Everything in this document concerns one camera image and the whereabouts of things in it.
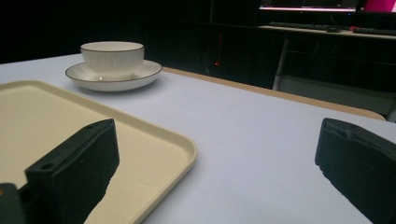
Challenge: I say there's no cream plastic tray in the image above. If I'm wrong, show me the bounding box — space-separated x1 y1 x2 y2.
0 79 198 224

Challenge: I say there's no background desk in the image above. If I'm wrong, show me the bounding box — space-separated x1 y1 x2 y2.
257 25 396 117

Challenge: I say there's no white gold-rimmed plate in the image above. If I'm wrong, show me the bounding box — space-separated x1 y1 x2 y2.
64 59 163 92

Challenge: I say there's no white ribbed bowl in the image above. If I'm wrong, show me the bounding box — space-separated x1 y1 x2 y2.
79 41 146 82

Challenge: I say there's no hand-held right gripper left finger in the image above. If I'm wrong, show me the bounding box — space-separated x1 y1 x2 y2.
19 118 120 224

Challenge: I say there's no computer monitor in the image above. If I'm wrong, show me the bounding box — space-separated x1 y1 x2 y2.
259 0 359 13

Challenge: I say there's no black keyboard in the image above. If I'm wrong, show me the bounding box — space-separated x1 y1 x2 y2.
267 21 331 32
353 27 396 36

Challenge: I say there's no pink-screen monitor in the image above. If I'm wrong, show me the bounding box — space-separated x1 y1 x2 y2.
363 0 396 13

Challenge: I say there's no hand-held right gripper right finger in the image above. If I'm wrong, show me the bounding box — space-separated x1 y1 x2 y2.
314 118 396 224

